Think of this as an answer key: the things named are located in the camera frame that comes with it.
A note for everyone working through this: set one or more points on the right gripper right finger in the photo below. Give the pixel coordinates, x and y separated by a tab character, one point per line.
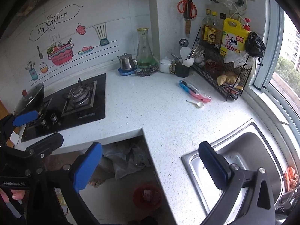
216	165

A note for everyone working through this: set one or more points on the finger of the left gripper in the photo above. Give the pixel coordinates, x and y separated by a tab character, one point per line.
25	118
46	146

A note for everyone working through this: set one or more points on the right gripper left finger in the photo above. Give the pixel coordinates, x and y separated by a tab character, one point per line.
85	165

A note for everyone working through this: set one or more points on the white plastic spoon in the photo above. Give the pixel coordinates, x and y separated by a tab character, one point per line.
198	105

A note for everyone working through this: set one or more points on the pink blue plastic package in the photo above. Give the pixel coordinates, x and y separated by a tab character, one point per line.
194	91

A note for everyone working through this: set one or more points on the red trash bin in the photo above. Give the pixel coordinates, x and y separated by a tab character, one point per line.
147	197

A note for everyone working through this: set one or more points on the person's left hand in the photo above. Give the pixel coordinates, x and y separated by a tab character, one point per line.
16	195

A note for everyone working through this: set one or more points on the black frying pan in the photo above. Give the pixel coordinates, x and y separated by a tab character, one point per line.
32	101

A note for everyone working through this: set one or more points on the stainless steel sink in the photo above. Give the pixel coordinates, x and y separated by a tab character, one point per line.
257	184

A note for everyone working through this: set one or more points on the grey plastic bag under counter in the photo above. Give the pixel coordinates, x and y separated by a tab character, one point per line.
127	157

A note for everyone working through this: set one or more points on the black gas stove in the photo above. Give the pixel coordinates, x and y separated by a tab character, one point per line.
75	105

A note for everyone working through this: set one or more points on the ginger root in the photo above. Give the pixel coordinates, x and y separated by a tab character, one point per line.
229	78

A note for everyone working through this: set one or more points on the blue teapot tray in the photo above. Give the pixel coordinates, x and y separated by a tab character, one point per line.
126	73

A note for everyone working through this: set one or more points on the dark green utensil mug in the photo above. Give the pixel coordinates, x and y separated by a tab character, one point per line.
179	70

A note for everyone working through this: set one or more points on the dark steel wool scrubber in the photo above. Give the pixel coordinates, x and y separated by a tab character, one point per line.
146	71

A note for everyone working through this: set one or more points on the steel teapot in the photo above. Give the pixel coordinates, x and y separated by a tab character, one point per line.
127	62

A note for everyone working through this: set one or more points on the white lidded sugar pot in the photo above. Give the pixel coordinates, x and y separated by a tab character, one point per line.
165	64

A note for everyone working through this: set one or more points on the glass carafe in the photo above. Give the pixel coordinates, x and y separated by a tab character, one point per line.
144	54

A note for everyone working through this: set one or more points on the white rice paddle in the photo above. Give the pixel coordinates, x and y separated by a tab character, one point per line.
184	52

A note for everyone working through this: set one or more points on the black plastic bag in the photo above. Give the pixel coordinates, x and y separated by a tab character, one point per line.
254	45

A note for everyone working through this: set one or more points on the yellow OMO detergent jug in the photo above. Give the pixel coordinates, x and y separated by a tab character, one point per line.
234	37

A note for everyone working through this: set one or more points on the dark oil bottle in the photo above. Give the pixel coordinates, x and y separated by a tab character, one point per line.
211	36

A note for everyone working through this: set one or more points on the black wire rack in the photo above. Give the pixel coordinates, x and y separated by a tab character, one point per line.
214	65

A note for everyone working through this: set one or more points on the orange handled scissors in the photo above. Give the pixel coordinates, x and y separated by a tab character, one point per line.
189	11

